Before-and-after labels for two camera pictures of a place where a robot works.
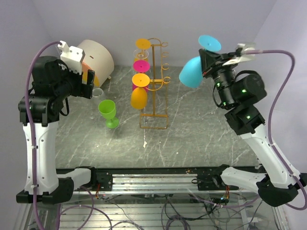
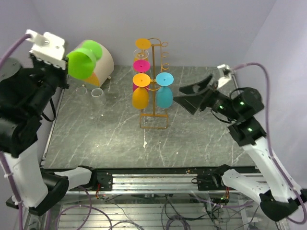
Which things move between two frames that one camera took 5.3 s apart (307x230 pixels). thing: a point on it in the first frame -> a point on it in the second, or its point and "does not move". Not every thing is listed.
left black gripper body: [77, 87] -> [50, 76]
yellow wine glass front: [142, 43] does not move
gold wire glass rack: [159, 119] does not move
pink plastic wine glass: [141, 66] does not move
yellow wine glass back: [139, 95] does not move
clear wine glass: [141, 54] does not move
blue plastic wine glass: [191, 75] -> [164, 92]
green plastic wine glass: [107, 109] -> [81, 62]
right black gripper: [208, 58] -> [191, 103]
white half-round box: [99, 57] does not move
